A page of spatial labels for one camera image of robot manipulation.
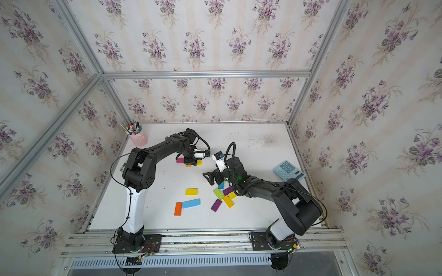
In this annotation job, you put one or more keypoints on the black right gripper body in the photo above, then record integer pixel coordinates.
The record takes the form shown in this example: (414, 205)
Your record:
(229, 178)

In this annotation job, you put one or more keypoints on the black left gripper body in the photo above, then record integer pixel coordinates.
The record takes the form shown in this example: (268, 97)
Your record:
(189, 160)

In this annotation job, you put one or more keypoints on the yellow block near right arm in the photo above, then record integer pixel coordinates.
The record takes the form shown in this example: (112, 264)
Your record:
(228, 201)

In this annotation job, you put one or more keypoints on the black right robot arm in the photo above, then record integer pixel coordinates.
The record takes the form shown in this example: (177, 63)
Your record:
(297, 207)

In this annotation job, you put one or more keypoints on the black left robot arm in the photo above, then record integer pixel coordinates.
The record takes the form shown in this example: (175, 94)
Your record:
(140, 171)

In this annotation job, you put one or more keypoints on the small purple block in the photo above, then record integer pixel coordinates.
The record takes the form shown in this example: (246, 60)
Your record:
(227, 191)

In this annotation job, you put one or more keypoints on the green wooden block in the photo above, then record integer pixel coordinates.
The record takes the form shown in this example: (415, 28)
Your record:
(219, 194)

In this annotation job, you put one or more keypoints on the lemon yellow block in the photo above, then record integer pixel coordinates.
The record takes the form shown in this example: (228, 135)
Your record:
(232, 195)

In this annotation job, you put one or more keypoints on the yellow block flat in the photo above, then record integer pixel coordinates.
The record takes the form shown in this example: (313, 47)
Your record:
(191, 192)

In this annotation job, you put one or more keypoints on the light blue wooden block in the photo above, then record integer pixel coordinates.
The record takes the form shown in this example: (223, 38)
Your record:
(191, 203)

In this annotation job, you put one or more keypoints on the purple wooden block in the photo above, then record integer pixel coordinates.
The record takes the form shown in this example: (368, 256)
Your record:
(216, 205)

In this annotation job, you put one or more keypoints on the orange wooden block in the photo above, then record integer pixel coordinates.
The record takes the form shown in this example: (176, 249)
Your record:
(178, 209)

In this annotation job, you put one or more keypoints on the light blue calculator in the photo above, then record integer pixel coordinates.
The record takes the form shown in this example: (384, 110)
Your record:
(287, 170)

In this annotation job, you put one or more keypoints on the pink metal pen bucket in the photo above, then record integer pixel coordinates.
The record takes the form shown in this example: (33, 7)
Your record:
(139, 140)

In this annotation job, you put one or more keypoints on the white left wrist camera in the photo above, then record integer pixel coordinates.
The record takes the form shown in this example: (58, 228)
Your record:
(201, 154)

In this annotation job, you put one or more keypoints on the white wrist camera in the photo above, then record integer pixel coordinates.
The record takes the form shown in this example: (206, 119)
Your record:
(201, 154)
(219, 159)

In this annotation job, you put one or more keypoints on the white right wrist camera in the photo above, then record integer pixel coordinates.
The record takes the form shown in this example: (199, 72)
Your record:
(219, 159)

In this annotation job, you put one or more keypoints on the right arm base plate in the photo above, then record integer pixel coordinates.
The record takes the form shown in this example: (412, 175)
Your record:
(274, 241)

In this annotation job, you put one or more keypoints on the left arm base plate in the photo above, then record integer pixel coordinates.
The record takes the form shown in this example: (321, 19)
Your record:
(137, 244)

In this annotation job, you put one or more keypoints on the aluminium front rail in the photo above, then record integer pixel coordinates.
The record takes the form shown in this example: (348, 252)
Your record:
(168, 242)

